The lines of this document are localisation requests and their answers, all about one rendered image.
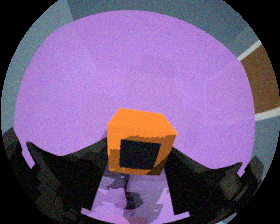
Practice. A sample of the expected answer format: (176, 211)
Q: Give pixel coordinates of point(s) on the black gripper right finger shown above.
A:
(189, 181)

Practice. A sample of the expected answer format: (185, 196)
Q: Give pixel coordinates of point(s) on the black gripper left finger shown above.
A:
(79, 172)

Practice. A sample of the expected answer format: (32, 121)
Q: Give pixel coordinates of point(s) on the orange block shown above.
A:
(139, 142)

